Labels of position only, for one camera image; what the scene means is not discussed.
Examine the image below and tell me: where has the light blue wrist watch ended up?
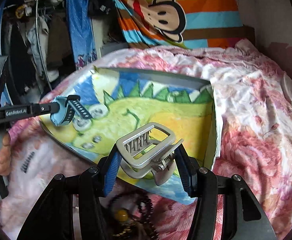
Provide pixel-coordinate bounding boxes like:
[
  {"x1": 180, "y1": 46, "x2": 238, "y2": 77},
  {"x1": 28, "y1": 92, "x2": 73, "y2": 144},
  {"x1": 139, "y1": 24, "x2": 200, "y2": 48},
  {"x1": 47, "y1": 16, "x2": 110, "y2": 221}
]
[{"x1": 50, "y1": 95, "x2": 92, "y2": 126}]

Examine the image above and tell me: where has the pink floral bed quilt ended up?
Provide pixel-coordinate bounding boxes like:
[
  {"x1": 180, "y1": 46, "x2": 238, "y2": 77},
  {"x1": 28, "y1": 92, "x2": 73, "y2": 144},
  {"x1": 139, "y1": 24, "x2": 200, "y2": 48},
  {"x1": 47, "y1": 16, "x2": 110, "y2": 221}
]
[{"x1": 0, "y1": 40, "x2": 292, "y2": 239}]

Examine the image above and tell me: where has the blue polka dot curtain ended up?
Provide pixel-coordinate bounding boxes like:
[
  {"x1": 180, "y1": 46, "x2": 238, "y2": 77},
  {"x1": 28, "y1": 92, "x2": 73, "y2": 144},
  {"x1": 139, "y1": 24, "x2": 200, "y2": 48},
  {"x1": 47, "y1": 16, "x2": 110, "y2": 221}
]
[{"x1": 66, "y1": 0, "x2": 97, "y2": 69}]

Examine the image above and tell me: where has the black cap on hook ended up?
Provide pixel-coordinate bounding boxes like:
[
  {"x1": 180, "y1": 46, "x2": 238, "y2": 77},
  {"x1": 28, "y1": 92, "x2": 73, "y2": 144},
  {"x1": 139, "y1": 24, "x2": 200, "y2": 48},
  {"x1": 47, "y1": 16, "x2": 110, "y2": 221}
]
[{"x1": 87, "y1": 0, "x2": 116, "y2": 18}]

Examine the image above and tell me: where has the dinosaur painted shallow box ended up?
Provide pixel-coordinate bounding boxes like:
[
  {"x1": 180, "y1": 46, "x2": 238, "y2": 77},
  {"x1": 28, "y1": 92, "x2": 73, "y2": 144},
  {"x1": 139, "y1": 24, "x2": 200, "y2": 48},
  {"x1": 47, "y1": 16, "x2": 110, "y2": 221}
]
[{"x1": 39, "y1": 66, "x2": 221, "y2": 205}]

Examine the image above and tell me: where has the striped monkey cartoon blanket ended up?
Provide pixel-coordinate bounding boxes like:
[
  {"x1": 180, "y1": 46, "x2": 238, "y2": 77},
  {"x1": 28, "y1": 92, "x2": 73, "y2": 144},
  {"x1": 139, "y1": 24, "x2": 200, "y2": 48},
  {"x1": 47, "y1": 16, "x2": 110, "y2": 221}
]
[{"x1": 113, "y1": 0, "x2": 245, "y2": 49}]

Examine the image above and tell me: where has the black bead necklace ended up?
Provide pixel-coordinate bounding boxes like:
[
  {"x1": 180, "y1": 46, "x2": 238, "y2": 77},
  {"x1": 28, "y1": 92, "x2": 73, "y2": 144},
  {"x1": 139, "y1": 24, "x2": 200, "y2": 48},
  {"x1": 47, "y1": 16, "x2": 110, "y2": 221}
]
[{"x1": 106, "y1": 191, "x2": 159, "y2": 240}]

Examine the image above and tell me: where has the person's left hand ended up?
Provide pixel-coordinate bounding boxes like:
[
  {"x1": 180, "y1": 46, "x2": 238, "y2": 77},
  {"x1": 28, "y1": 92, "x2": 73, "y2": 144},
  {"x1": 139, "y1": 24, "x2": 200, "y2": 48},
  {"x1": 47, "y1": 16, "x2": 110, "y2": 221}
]
[{"x1": 0, "y1": 132, "x2": 11, "y2": 176}]

